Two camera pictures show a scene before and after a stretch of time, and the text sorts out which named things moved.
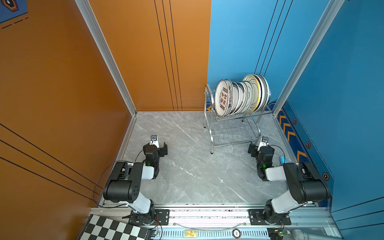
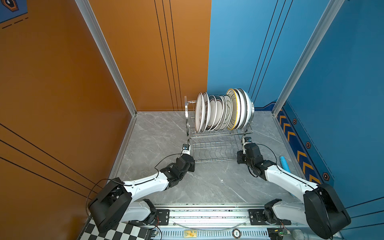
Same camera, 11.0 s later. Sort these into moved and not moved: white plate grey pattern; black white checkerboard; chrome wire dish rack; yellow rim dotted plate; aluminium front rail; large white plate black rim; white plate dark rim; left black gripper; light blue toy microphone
Moved: large white plate black rim; white plate dark rim; white plate grey pattern; chrome wire dish rack; left black gripper; yellow rim dotted plate
Not moved: black white checkerboard; light blue toy microphone; aluminium front rail
